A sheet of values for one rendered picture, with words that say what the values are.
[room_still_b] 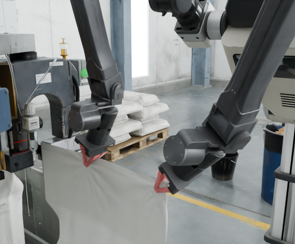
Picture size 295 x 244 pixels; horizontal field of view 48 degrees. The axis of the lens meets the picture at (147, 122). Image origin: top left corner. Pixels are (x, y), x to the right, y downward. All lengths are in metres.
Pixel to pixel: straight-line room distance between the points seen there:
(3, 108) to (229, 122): 0.46
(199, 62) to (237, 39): 8.61
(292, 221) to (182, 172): 0.69
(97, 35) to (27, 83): 0.35
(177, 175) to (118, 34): 6.39
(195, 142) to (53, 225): 1.36
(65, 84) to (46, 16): 4.93
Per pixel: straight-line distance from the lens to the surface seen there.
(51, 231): 1.91
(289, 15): 0.51
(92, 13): 0.78
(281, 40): 0.54
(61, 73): 1.14
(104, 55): 0.81
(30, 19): 5.88
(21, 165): 1.10
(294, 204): 1.29
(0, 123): 0.76
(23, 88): 1.07
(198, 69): 9.65
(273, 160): 2.97
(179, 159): 0.61
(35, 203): 1.94
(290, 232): 1.35
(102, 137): 0.89
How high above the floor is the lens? 1.41
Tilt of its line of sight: 15 degrees down
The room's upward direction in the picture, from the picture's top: straight up
